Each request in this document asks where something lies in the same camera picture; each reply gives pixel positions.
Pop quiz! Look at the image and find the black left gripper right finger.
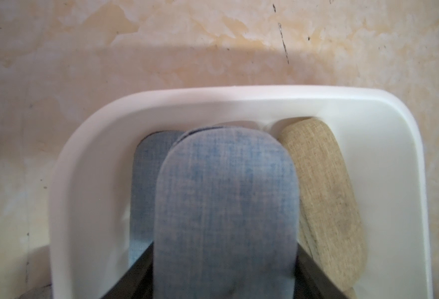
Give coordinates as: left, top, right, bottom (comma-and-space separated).
295, 244, 347, 299

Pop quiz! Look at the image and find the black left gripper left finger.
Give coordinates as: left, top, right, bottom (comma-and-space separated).
102, 243, 154, 299

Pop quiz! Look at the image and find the brown glasses case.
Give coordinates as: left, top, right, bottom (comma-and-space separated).
278, 118, 368, 299

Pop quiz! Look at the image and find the light blue glasses case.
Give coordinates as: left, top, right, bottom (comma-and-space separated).
128, 131, 183, 265

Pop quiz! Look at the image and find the white plastic storage tray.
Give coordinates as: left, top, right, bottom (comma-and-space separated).
49, 85, 433, 299

